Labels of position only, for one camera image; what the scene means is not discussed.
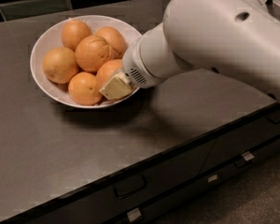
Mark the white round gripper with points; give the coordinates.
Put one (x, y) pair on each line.
(131, 62)

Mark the orange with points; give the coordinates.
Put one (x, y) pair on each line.
(73, 32)
(115, 39)
(83, 89)
(60, 65)
(92, 52)
(106, 71)

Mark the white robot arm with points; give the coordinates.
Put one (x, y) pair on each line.
(237, 37)

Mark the white bowl with oranges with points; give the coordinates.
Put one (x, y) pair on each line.
(52, 39)

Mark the dark left drawer front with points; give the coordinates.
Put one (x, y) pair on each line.
(112, 195)

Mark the dark drawer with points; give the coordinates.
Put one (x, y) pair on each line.
(244, 134)
(247, 195)
(112, 195)

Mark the lower dark drawer front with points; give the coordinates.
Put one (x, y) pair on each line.
(247, 195)

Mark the dark right drawer front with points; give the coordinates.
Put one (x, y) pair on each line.
(244, 134)

